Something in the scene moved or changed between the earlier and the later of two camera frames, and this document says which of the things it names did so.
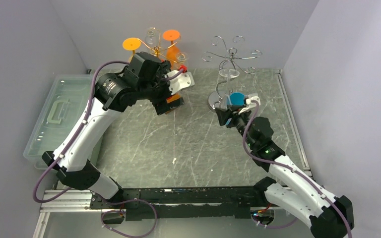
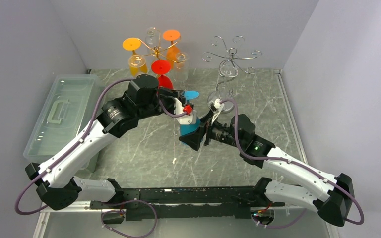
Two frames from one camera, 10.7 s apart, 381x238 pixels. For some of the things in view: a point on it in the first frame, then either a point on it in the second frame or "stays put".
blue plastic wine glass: x=234 y=99 → x=185 y=129
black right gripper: x=223 y=116 → x=194 y=139
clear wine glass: x=153 y=36 stays put
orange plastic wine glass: x=171 y=34 stays put
